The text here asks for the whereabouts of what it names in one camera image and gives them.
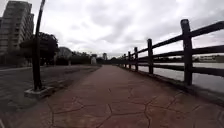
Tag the pale standing stone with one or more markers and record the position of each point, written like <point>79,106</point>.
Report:
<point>93,60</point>

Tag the red stone-paved path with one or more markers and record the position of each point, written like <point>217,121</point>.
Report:
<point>113,86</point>

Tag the row of distant trees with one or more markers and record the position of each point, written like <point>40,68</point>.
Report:
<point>80,58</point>

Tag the domed building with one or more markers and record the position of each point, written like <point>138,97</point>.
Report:
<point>64,53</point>

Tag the dark leaning pole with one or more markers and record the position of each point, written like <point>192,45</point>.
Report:
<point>36,60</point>

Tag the dark kerb under fence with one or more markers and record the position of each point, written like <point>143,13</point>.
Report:
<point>186,88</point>

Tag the concrete pole base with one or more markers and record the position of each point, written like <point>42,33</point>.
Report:
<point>38,92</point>

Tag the ground strip with grass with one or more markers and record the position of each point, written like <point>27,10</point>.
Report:
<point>20,83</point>

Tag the grey water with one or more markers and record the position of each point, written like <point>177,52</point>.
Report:
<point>210,81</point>

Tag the tall multi-storey building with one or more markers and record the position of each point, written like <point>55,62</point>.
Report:
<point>16,23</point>

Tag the dark wooden rail fence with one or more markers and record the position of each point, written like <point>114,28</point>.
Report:
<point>187,50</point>

